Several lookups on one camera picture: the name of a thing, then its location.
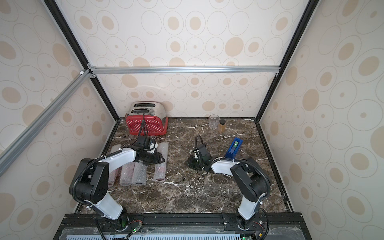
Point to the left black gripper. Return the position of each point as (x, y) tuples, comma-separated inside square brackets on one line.
[(157, 158)]

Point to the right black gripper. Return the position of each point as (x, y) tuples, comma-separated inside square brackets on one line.
[(193, 161)]

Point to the red drink bottle back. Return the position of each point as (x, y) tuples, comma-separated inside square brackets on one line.
[(160, 172)]

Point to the single bubble wrap sheet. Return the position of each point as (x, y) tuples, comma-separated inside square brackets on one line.
[(113, 175)]

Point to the blue tape dispenser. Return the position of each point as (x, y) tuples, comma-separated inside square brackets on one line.
[(234, 148)]

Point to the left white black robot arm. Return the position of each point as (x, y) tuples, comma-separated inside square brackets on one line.
[(90, 182)]

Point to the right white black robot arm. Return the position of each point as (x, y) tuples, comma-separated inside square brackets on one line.
[(253, 182)]

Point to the red perforated plastic basket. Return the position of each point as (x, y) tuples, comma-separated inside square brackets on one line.
[(146, 125)]

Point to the brown spice jar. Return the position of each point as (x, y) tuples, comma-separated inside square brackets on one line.
[(221, 126)]

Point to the clear drinking glass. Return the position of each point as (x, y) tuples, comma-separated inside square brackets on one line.
[(213, 121)]

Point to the silver toaster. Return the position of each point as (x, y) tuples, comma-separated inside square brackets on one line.
[(147, 108)]

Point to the horizontal aluminium bar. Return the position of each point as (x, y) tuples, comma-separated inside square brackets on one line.
[(186, 70)]

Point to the left diagonal aluminium bar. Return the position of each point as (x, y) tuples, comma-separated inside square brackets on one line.
[(27, 136)]

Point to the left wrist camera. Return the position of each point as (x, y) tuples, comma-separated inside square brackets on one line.
[(153, 147)]

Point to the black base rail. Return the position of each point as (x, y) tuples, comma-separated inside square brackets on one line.
[(224, 226)]

